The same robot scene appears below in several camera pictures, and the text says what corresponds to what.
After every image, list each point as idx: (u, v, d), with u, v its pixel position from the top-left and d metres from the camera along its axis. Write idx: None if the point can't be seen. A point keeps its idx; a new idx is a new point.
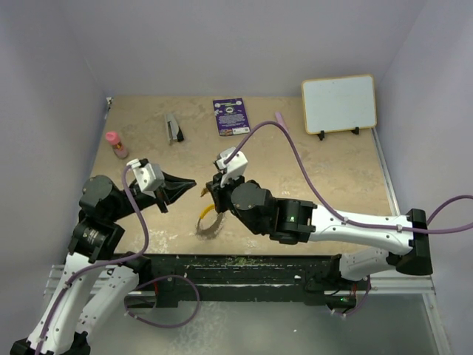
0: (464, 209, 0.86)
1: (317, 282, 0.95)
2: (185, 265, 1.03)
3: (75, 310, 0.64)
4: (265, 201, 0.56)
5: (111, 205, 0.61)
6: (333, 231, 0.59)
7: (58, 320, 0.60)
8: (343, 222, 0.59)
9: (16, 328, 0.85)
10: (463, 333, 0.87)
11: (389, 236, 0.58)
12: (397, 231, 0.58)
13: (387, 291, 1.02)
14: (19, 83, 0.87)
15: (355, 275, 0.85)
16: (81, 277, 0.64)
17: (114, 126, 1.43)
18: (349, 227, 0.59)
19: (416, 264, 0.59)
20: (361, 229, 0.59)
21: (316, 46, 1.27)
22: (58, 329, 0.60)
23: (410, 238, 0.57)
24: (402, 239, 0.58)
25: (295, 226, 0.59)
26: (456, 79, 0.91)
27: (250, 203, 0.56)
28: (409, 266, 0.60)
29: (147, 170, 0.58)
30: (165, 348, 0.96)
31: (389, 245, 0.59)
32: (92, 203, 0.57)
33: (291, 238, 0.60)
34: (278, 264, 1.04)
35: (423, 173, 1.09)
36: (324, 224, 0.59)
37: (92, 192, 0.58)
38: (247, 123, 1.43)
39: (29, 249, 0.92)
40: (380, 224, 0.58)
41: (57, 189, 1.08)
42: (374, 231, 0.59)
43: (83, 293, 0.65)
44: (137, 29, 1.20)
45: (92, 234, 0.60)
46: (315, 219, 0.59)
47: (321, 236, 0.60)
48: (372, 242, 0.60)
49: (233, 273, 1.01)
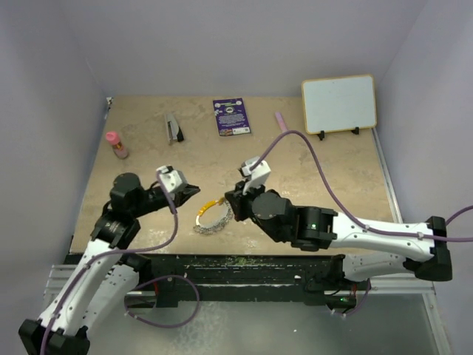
0: (464, 209, 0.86)
1: (317, 282, 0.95)
2: (185, 265, 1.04)
3: (89, 293, 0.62)
4: (285, 209, 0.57)
5: (134, 200, 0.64)
6: (355, 238, 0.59)
7: (72, 299, 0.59)
8: (364, 230, 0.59)
9: (16, 328, 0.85)
10: (463, 333, 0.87)
11: (409, 244, 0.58)
12: (418, 239, 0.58)
13: (387, 291, 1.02)
14: (19, 83, 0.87)
15: (358, 277, 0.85)
16: (100, 261, 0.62)
17: (114, 126, 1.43)
18: (371, 234, 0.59)
19: (436, 272, 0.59)
20: (382, 237, 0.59)
21: (317, 46, 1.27)
22: (72, 308, 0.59)
23: (431, 246, 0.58)
24: (423, 246, 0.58)
25: (316, 234, 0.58)
26: (456, 80, 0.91)
27: (271, 214, 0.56)
28: (429, 273, 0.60)
29: (175, 174, 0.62)
30: (166, 348, 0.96)
31: (410, 254, 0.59)
32: (120, 194, 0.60)
33: (312, 245, 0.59)
34: (278, 264, 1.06)
35: (423, 173, 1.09)
36: (345, 232, 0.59)
37: (121, 185, 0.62)
38: (247, 123, 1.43)
39: (30, 249, 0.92)
40: (401, 232, 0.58)
41: (57, 189, 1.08)
42: (395, 239, 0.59)
43: (99, 276, 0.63)
44: (137, 28, 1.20)
45: (113, 225, 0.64)
46: (337, 226, 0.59)
47: (341, 243, 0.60)
48: (392, 250, 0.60)
49: (233, 273, 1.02)
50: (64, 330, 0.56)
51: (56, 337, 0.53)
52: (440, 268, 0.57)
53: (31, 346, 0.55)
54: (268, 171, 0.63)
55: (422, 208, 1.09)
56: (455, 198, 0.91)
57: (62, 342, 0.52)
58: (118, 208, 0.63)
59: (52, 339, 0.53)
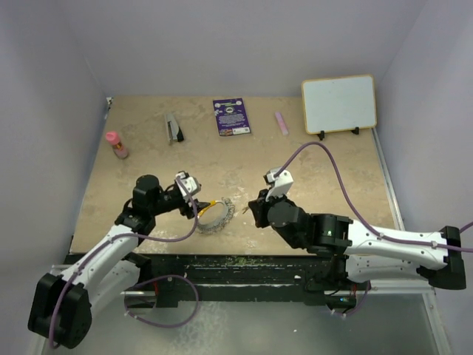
0: (464, 210, 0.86)
1: (317, 282, 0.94)
2: (185, 265, 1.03)
3: (107, 264, 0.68)
4: (299, 217, 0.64)
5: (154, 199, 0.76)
6: (369, 245, 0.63)
7: (94, 262, 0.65)
8: (378, 238, 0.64)
9: (16, 328, 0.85)
10: (463, 334, 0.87)
11: (423, 251, 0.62)
12: (432, 248, 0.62)
13: (387, 291, 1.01)
14: (18, 83, 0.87)
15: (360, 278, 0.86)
16: (122, 239, 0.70)
17: (114, 126, 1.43)
18: (384, 242, 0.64)
19: (450, 279, 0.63)
20: (395, 245, 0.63)
21: (317, 45, 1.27)
22: (93, 270, 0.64)
23: (444, 254, 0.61)
24: (437, 255, 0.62)
25: (332, 240, 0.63)
26: (456, 80, 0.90)
27: (284, 221, 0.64)
28: (444, 280, 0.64)
29: (191, 180, 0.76)
30: (166, 348, 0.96)
31: (423, 261, 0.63)
32: (143, 191, 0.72)
33: (327, 251, 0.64)
34: (278, 264, 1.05)
35: (423, 173, 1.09)
36: (361, 239, 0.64)
37: (144, 184, 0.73)
38: (247, 123, 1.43)
39: (30, 250, 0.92)
40: (414, 241, 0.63)
41: (57, 189, 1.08)
42: (409, 247, 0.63)
43: (117, 253, 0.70)
44: (137, 28, 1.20)
45: (134, 219, 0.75)
46: (352, 234, 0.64)
47: (357, 250, 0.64)
48: (406, 258, 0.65)
49: (233, 273, 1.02)
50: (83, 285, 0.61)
51: (76, 291, 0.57)
52: (456, 276, 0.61)
53: (45, 299, 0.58)
54: (290, 182, 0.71)
55: (423, 208, 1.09)
56: (455, 199, 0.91)
57: (81, 294, 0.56)
58: (140, 204, 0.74)
59: (72, 291, 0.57)
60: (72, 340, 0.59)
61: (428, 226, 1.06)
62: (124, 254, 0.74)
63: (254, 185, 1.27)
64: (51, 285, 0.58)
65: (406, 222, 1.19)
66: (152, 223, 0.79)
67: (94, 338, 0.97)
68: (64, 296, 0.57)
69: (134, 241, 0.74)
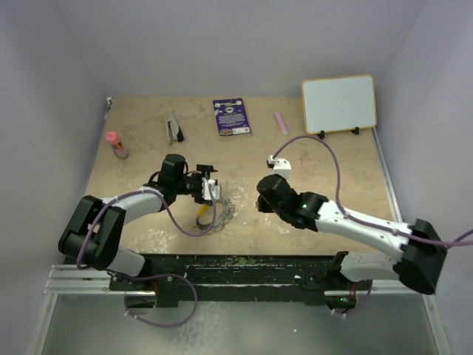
0: (463, 209, 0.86)
1: (317, 282, 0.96)
2: (185, 265, 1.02)
3: (137, 208, 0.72)
4: (277, 187, 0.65)
5: (177, 176, 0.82)
6: (335, 222, 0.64)
7: (130, 198, 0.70)
8: (345, 217, 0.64)
9: (16, 328, 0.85)
10: (463, 334, 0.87)
11: (383, 237, 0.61)
12: (393, 235, 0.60)
13: (386, 291, 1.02)
14: (18, 83, 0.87)
15: (353, 275, 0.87)
16: (152, 196, 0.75)
17: (113, 126, 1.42)
18: (351, 222, 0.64)
19: (409, 271, 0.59)
20: (360, 226, 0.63)
21: (316, 45, 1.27)
22: (127, 203, 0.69)
23: (402, 242, 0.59)
24: (395, 242, 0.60)
25: (306, 213, 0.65)
26: (456, 79, 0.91)
27: (264, 188, 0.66)
28: (406, 274, 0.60)
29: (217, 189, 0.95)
30: (165, 348, 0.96)
31: (383, 247, 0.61)
32: (171, 165, 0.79)
33: (301, 222, 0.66)
34: (278, 264, 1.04)
35: (423, 173, 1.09)
36: (328, 214, 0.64)
37: (173, 159, 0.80)
38: (247, 123, 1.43)
39: (30, 250, 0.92)
40: (375, 225, 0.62)
41: (56, 189, 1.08)
42: (372, 229, 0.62)
43: (145, 205, 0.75)
44: (137, 28, 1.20)
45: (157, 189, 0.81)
46: (322, 209, 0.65)
47: (325, 226, 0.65)
48: (369, 242, 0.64)
49: (233, 273, 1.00)
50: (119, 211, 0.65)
51: (115, 211, 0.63)
52: (412, 268, 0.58)
53: (84, 215, 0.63)
54: (288, 169, 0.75)
55: (423, 207, 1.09)
56: (455, 198, 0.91)
57: (120, 213, 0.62)
58: (164, 177, 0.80)
59: (111, 211, 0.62)
60: (97, 263, 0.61)
61: None
62: (148, 208, 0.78)
63: (254, 185, 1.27)
64: (92, 203, 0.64)
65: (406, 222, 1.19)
66: (171, 197, 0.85)
67: (94, 337, 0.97)
68: (103, 213, 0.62)
69: (157, 204, 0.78)
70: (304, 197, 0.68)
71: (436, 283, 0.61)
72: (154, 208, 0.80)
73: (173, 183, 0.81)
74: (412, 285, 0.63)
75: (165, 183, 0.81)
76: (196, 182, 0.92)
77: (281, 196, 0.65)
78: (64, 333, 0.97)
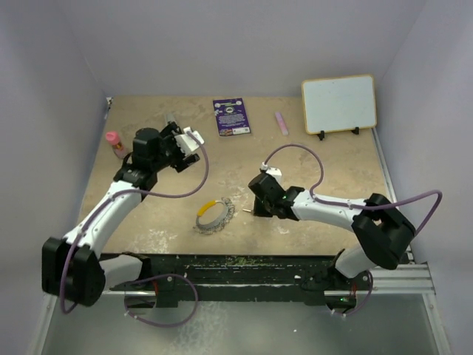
0: (463, 209, 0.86)
1: (317, 282, 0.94)
2: (185, 265, 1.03)
3: (112, 222, 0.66)
4: (263, 181, 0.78)
5: (155, 152, 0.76)
6: (304, 206, 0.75)
7: (98, 222, 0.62)
8: (313, 200, 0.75)
9: (16, 328, 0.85)
10: (463, 334, 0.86)
11: (340, 211, 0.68)
12: (349, 209, 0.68)
13: (386, 291, 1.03)
14: (18, 83, 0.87)
15: (346, 271, 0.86)
16: (123, 196, 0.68)
17: (113, 126, 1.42)
18: (318, 204, 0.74)
19: (369, 242, 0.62)
20: (324, 207, 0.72)
21: (316, 45, 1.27)
22: (97, 229, 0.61)
23: (355, 214, 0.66)
24: (349, 214, 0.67)
25: (285, 203, 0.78)
26: (456, 78, 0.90)
27: (253, 183, 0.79)
28: (371, 248, 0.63)
29: (199, 135, 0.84)
30: (165, 348, 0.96)
31: (344, 222, 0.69)
32: (144, 142, 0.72)
33: (283, 212, 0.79)
34: (278, 264, 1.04)
35: (423, 173, 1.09)
36: (299, 200, 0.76)
37: (145, 136, 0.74)
38: (247, 123, 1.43)
39: (30, 249, 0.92)
40: (335, 203, 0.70)
41: (56, 188, 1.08)
42: (333, 207, 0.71)
43: (120, 211, 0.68)
44: (137, 27, 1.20)
45: (134, 173, 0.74)
46: (297, 197, 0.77)
47: (300, 211, 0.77)
48: (335, 222, 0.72)
49: (233, 273, 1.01)
50: (90, 245, 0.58)
51: (83, 251, 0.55)
52: (364, 235, 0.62)
53: (52, 262, 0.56)
54: (278, 174, 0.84)
55: (423, 207, 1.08)
56: (455, 198, 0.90)
57: (88, 253, 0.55)
58: (139, 157, 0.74)
59: (78, 252, 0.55)
60: (87, 300, 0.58)
61: (428, 226, 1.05)
62: (126, 212, 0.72)
63: None
64: (56, 248, 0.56)
65: None
66: (153, 180, 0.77)
67: (95, 337, 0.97)
68: (72, 257, 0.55)
69: (138, 197, 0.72)
70: (286, 192, 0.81)
71: (399, 256, 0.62)
72: (135, 204, 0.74)
73: (151, 161, 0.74)
74: (383, 261, 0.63)
75: (142, 165, 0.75)
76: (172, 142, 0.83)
77: (266, 191, 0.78)
78: (65, 333, 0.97)
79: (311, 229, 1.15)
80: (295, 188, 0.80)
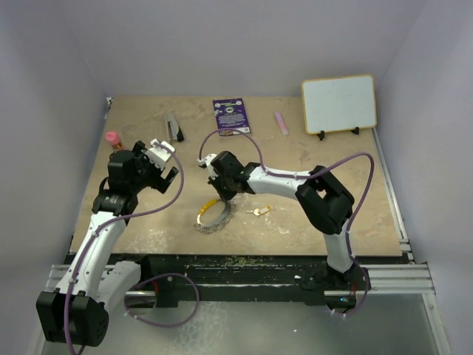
0: (463, 208, 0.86)
1: (317, 282, 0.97)
2: (185, 265, 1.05)
3: (103, 257, 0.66)
4: (223, 157, 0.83)
5: (131, 173, 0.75)
6: (258, 179, 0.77)
7: (88, 265, 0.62)
8: (265, 173, 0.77)
9: (16, 328, 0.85)
10: (463, 336, 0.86)
11: (287, 182, 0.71)
12: (295, 180, 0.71)
13: (387, 291, 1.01)
14: (18, 83, 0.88)
15: (329, 259, 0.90)
16: (108, 228, 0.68)
17: (113, 125, 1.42)
18: (268, 177, 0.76)
19: (310, 208, 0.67)
20: (275, 179, 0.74)
21: (316, 45, 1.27)
22: (89, 272, 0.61)
23: (299, 183, 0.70)
24: (295, 184, 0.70)
25: (243, 176, 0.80)
26: (456, 77, 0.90)
27: (214, 160, 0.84)
28: (311, 213, 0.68)
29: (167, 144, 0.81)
30: (166, 348, 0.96)
31: (292, 192, 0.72)
32: (119, 165, 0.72)
33: (240, 186, 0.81)
34: (278, 264, 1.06)
35: (423, 173, 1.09)
36: (254, 175, 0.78)
37: (118, 159, 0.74)
38: (247, 123, 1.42)
39: (30, 248, 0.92)
40: (284, 174, 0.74)
41: (56, 187, 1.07)
42: (281, 179, 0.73)
43: (108, 243, 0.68)
44: (137, 26, 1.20)
45: (113, 199, 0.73)
46: (253, 172, 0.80)
47: (256, 186, 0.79)
48: (286, 193, 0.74)
49: (233, 273, 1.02)
50: (84, 292, 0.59)
51: (80, 298, 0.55)
52: (306, 203, 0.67)
53: (49, 316, 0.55)
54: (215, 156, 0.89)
55: (423, 206, 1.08)
56: (456, 197, 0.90)
57: (86, 301, 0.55)
58: (116, 180, 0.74)
59: (75, 302, 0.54)
60: (94, 340, 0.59)
61: (429, 227, 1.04)
62: (114, 242, 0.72)
63: None
64: (52, 302, 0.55)
65: (407, 222, 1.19)
66: (134, 201, 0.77)
67: None
68: (71, 308, 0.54)
69: (123, 223, 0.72)
70: (244, 168, 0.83)
71: (338, 222, 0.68)
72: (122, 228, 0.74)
73: (129, 183, 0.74)
74: (322, 226, 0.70)
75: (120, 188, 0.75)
76: (146, 162, 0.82)
77: (225, 167, 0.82)
78: None
79: (311, 229, 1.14)
80: (253, 164, 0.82)
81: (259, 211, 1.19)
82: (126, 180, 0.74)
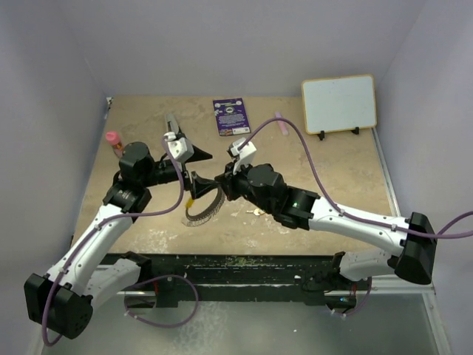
0: (463, 208, 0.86)
1: (317, 282, 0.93)
2: (185, 265, 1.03)
3: (101, 251, 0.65)
4: (276, 183, 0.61)
5: (144, 170, 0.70)
6: (329, 220, 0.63)
7: (81, 257, 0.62)
8: (340, 214, 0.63)
9: (17, 328, 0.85)
10: (463, 336, 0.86)
11: (381, 232, 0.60)
12: (392, 231, 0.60)
13: (386, 291, 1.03)
14: (19, 83, 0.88)
15: (353, 276, 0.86)
16: (111, 223, 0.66)
17: (114, 126, 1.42)
18: (346, 219, 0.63)
19: (412, 265, 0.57)
20: (358, 224, 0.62)
21: (316, 46, 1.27)
22: (80, 265, 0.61)
23: (402, 238, 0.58)
24: (395, 237, 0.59)
25: (297, 212, 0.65)
26: (456, 78, 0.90)
27: (261, 182, 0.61)
28: (409, 268, 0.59)
29: (178, 143, 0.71)
30: (166, 348, 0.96)
31: (383, 243, 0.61)
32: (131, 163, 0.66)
33: (293, 222, 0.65)
34: (278, 264, 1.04)
35: (423, 173, 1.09)
36: (322, 214, 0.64)
37: (130, 155, 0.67)
38: (247, 123, 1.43)
39: (30, 248, 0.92)
40: (373, 220, 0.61)
41: (56, 187, 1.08)
42: (368, 226, 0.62)
43: (109, 238, 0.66)
44: (137, 27, 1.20)
45: (126, 194, 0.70)
46: (315, 208, 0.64)
47: (318, 224, 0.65)
48: (366, 239, 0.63)
49: (233, 273, 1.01)
50: (69, 285, 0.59)
51: (65, 291, 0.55)
52: (413, 262, 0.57)
53: (34, 299, 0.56)
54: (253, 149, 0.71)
55: (423, 207, 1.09)
56: (456, 198, 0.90)
57: (70, 295, 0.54)
58: (128, 177, 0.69)
59: (59, 293, 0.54)
60: (70, 334, 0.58)
61: None
62: (118, 237, 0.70)
63: None
64: (38, 287, 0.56)
65: None
66: (146, 198, 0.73)
67: (97, 337, 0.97)
68: (54, 299, 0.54)
69: (129, 220, 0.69)
70: (296, 197, 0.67)
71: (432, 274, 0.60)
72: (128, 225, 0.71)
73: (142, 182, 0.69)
74: (409, 277, 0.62)
75: (132, 183, 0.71)
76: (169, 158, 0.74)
77: (278, 192, 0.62)
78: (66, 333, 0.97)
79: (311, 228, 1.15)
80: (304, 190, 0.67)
81: (259, 211, 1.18)
82: (137, 177, 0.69)
